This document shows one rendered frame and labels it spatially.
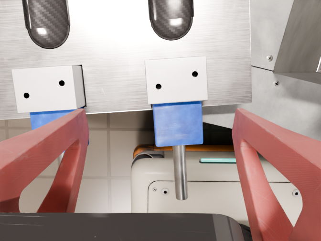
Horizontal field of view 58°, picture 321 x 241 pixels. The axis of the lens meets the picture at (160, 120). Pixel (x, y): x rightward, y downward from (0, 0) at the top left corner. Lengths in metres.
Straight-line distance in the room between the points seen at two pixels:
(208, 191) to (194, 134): 0.67
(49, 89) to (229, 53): 0.16
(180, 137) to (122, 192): 0.98
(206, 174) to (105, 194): 0.49
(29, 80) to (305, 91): 0.28
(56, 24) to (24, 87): 0.07
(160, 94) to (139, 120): 0.90
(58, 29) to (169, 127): 0.13
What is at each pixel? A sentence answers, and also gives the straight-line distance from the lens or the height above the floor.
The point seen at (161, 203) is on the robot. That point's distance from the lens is 0.93.
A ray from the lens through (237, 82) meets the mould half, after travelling 0.27.
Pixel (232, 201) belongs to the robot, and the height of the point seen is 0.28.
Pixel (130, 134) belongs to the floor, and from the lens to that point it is 1.15.
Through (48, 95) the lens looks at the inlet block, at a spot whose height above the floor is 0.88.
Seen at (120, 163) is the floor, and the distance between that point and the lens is 1.18.
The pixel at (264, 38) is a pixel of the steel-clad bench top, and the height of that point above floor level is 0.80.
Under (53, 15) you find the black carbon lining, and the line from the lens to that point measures 0.29.
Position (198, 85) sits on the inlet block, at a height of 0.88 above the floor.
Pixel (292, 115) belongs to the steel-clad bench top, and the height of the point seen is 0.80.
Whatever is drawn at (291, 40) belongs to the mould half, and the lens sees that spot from 0.32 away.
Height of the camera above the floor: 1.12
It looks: 81 degrees down
